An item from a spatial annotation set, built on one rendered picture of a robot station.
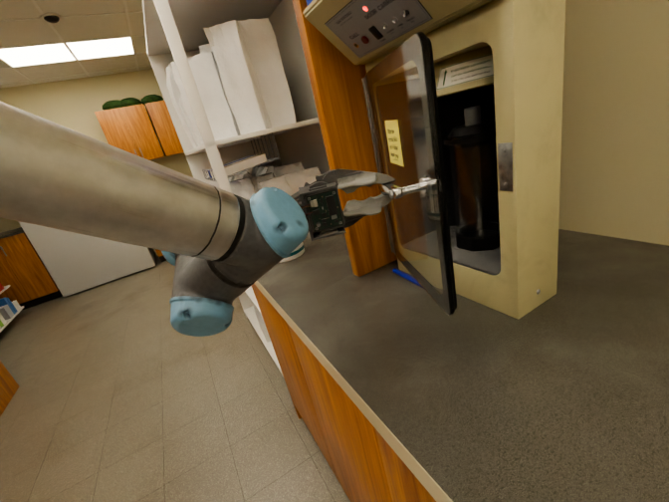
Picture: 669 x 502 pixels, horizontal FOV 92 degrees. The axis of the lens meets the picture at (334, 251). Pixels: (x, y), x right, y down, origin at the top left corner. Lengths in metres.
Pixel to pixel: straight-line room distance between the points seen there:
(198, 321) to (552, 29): 0.60
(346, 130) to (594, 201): 0.62
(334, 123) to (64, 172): 0.57
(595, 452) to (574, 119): 0.72
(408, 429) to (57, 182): 0.43
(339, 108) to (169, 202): 0.54
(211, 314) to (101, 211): 0.19
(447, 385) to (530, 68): 0.45
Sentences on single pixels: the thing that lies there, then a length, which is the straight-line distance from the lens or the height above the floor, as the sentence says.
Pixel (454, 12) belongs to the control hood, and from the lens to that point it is 0.56.
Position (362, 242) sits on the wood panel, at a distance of 0.82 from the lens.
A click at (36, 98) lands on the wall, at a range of 6.06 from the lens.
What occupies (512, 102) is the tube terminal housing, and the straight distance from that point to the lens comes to 0.53.
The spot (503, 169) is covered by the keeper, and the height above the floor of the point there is 1.20.
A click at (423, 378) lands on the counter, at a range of 0.53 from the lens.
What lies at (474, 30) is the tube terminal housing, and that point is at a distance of 0.57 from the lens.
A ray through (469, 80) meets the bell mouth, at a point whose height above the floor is 1.33.
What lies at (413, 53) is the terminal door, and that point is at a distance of 0.48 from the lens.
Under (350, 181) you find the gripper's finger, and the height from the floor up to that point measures 1.23.
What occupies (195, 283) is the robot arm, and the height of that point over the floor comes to 1.17.
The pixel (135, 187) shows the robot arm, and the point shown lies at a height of 1.30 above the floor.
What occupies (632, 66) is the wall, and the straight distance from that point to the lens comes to 0.93.
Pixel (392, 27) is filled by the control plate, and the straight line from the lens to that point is 0.62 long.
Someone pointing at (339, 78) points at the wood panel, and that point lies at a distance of 0.78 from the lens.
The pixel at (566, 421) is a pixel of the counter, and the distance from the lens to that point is 0.50.
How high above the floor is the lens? 1.31
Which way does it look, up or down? 21 degrees down
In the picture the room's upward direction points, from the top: 13 degrees counter-clockwise
